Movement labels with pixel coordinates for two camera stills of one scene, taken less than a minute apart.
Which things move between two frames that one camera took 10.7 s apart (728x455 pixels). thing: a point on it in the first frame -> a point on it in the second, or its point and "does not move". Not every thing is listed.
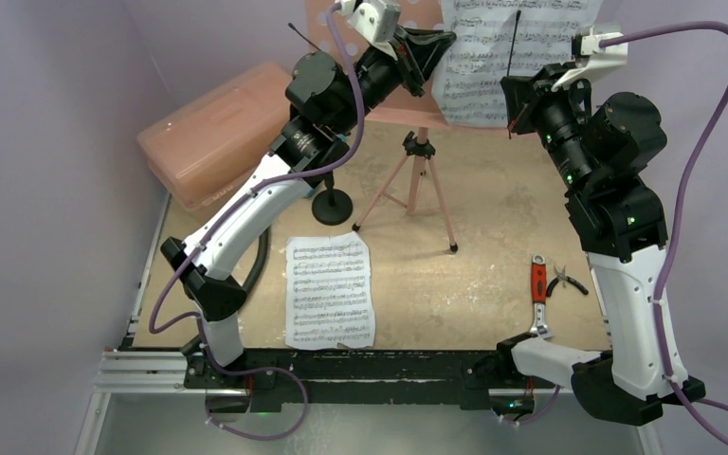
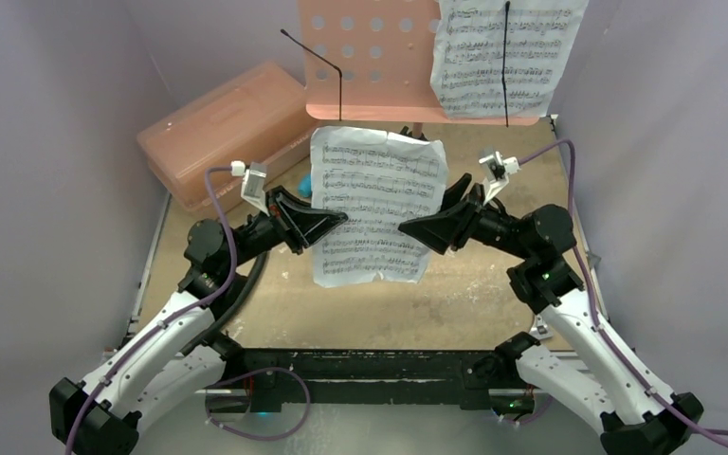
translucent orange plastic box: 206,149 does not move
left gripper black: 417,53 -> 299,223
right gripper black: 528,104 -> 466,220
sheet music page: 490,40 does not move
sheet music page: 329,299 -> 380,180
